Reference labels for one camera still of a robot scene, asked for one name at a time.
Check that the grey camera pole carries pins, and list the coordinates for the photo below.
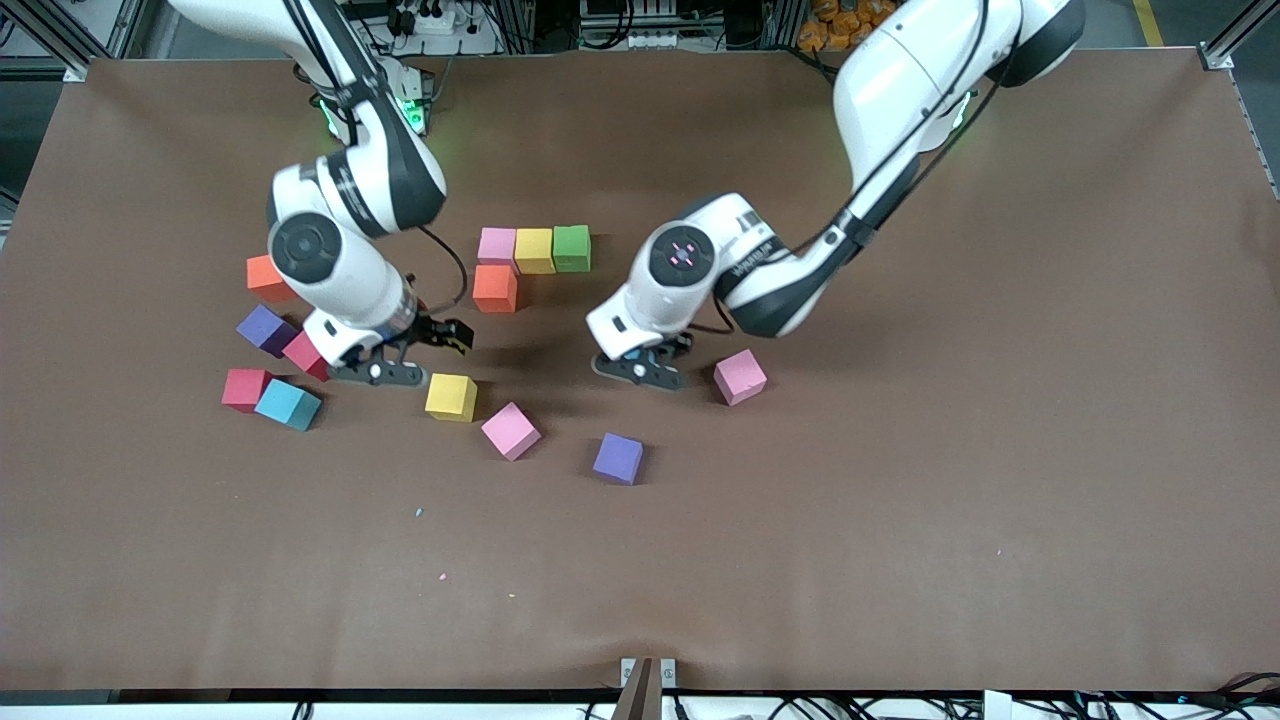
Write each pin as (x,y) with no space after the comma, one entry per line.
(640,695)

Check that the aluminium frame bar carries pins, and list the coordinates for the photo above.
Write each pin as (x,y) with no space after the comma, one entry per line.
(75,72)
(1215,58)

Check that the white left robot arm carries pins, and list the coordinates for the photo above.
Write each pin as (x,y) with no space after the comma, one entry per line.
(680,300)

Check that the white plug box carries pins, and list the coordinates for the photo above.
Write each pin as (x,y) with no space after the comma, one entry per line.
(998,705)

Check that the purple foam cube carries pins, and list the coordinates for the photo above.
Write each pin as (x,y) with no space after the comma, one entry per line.
(618,459)
(265,330)

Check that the pink foam cube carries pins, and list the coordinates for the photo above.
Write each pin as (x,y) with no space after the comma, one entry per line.
(510,431)
(740,377)
(497,246)

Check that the green foam cube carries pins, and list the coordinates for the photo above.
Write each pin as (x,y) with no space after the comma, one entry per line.
(572,248)

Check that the grey equipment box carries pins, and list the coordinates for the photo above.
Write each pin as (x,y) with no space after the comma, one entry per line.
(635,15)

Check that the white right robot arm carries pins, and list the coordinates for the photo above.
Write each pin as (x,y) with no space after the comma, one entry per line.
(340,270)

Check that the aluminium frame post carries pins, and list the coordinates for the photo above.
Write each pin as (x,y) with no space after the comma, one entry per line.
(518,20)
(785,20)

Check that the bag of orange items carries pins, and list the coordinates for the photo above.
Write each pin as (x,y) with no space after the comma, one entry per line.
(840,25)

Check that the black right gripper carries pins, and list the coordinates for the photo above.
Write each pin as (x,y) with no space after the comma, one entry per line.
(437,331)

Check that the metal bracket plate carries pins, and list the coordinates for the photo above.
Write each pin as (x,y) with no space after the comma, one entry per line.
(668,672)

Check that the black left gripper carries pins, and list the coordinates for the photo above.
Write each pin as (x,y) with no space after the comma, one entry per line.
(676,345)

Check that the white power strip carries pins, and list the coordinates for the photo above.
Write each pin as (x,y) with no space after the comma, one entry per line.
(437,20)

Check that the yellow foam cube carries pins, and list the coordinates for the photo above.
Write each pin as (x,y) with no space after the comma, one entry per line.
(535,251)
(450,397)

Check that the red foam cube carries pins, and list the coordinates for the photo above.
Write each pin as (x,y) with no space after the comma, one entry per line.
(303,355)
(244,390)

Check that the orange foam cube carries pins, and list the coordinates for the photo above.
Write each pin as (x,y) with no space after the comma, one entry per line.
(495,289)
(262,280)

